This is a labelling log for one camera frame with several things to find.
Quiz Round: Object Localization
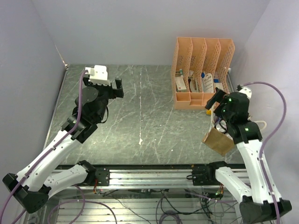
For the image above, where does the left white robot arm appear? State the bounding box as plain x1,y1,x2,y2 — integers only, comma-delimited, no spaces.
3,75,124,214

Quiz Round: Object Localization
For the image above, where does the red white box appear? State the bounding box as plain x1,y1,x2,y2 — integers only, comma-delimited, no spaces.
175,77,187,92

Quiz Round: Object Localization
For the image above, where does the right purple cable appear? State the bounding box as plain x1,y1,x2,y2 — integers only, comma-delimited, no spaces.
242,81,287,222

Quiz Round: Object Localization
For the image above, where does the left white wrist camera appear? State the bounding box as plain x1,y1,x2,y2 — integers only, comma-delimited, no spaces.
85,65,111,85

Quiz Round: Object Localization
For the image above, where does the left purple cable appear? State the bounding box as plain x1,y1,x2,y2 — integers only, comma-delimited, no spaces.
0,70,91,224

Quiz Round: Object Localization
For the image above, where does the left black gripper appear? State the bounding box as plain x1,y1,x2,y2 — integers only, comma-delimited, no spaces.
82,74,123,121

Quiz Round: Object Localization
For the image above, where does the white striped package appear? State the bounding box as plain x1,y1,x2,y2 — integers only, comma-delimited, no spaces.
202,73,214,93

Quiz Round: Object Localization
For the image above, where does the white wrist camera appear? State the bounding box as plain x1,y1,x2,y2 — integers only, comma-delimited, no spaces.
237,85,252,99
85,65,111,85

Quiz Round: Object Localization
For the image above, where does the purple cable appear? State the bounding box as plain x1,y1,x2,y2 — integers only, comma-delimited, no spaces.
242,81,287,222
0,70,91,224

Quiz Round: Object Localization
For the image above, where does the orange file organizer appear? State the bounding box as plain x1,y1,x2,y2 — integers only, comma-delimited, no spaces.
171,37,235,110

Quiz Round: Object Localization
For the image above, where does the brown canvas bag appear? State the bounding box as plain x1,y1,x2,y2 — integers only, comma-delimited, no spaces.
201,109,267,156

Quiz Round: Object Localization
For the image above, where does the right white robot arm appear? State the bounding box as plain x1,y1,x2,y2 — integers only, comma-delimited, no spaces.
206,87,292,224

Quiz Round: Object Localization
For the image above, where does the aluminium frame rail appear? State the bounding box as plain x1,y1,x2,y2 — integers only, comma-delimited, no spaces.
23,164,255,190

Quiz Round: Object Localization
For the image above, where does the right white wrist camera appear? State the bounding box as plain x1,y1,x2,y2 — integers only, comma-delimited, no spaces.
237,85,252,99

